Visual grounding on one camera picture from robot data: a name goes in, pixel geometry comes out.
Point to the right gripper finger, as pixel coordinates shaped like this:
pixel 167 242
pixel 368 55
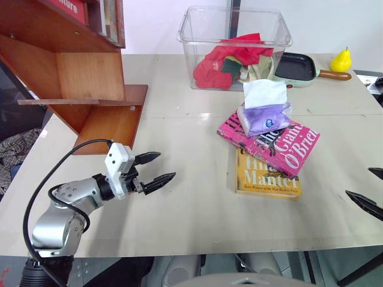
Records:
pixel 377 172
pixel 369 204

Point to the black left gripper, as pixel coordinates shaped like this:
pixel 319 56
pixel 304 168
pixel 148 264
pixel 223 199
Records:
pixel 133 182

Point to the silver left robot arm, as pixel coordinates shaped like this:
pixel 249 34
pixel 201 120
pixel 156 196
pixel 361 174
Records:
pixel 51 227

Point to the pink book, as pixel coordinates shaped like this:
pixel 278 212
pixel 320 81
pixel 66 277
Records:
pixel 294 148

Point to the yellow book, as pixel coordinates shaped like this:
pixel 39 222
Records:
pixel 263 183

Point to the brown wooden bookshelf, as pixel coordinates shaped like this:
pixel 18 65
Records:
pixel 89 74

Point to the red brown book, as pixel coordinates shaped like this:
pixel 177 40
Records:
pixel 120 24

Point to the grey beige book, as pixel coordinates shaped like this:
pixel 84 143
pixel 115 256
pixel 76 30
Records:
pixel 109 21

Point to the dark red book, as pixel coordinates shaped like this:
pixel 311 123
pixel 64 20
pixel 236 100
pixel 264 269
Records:
pixel 94 15

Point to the red book white lettering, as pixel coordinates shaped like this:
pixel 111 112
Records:
pixel 68 9

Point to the grey rounded shape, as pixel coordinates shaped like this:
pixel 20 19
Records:
pixel 260 266
pixel 176 270

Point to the yellow toy pear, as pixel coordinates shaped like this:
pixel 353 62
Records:
pixel 341 61

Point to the purple tissue pack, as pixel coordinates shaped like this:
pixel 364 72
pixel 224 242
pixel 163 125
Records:
pixel 263 119

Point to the green and red cloth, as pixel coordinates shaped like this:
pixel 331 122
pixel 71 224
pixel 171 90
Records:
pixel 230 64

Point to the green frying pan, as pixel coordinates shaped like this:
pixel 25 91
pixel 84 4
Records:
pixel 294 67

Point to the white tissue sheet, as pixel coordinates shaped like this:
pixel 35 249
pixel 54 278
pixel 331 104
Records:
pixel 264 92

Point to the patterned dark cloth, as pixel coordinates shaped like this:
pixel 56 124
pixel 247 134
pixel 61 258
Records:
pixel 15 146

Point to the beige cloth bag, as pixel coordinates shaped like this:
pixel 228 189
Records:
pixel 260 67

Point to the clear plastic bin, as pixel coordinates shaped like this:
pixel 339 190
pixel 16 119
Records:
pixel 209 30

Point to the dark vertical pole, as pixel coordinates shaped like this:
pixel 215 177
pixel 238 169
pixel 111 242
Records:
pixel 235 3

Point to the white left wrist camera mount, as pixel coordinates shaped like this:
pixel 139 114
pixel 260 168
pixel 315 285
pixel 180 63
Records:
pixel 116 161

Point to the black table leg frame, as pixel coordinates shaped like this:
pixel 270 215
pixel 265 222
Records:
pixel 311 267

